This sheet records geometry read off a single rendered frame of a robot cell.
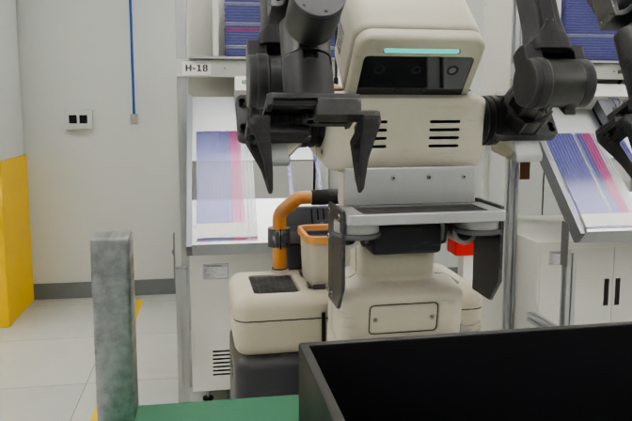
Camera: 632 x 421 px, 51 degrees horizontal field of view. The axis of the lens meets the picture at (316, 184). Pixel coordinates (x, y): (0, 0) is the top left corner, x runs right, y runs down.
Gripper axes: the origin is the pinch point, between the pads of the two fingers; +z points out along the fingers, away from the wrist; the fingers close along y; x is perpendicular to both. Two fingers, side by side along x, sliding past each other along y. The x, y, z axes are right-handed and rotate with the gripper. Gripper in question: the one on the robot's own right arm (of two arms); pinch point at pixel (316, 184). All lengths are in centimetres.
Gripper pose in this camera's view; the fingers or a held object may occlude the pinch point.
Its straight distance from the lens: 70.9
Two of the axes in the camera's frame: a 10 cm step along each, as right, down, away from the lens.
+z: 0.7, 9.4, -3.2
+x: -1.7, 3.3, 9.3
